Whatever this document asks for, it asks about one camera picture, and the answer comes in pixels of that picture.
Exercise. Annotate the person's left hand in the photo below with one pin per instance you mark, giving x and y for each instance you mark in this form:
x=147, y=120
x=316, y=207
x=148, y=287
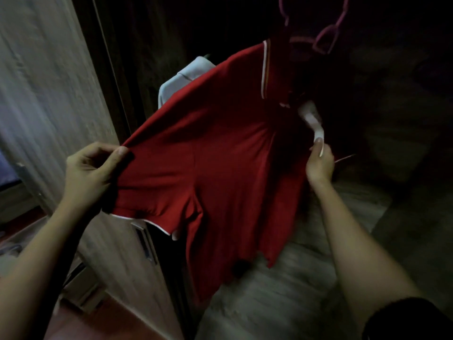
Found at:
x=86, y=177

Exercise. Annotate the person's right hand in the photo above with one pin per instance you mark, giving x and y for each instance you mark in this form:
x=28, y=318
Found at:
x=319, y=166

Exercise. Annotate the person's left thumb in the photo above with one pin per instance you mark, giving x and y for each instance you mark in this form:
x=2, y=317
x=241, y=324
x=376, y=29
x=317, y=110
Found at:
x=116, y=160

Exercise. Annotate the person's right thumb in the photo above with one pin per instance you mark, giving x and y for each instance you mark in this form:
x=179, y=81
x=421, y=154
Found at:
x=315, y=146

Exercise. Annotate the red polo shirt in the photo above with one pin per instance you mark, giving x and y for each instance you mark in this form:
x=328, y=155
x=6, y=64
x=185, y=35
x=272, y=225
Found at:
x=212, y=166

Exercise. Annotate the person's right forearm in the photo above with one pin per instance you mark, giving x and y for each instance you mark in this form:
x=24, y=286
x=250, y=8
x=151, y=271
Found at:
x=357, y=251

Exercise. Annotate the person's left forearm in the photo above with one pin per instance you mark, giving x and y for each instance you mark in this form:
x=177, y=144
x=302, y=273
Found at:
x=35, y=276

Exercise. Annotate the wooden wardrobe door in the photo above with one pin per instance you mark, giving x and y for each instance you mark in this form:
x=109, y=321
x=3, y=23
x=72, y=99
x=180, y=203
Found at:
x=81, y=145

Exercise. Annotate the white garment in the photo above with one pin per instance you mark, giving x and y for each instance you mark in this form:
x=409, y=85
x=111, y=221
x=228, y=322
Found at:
x=182, y=81

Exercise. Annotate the pink plastic clothes hanger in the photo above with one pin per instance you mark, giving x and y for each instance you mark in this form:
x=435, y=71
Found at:
x=320, y=30

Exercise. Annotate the black sleeve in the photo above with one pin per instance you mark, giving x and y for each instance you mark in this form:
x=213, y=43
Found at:
x=407, y=320

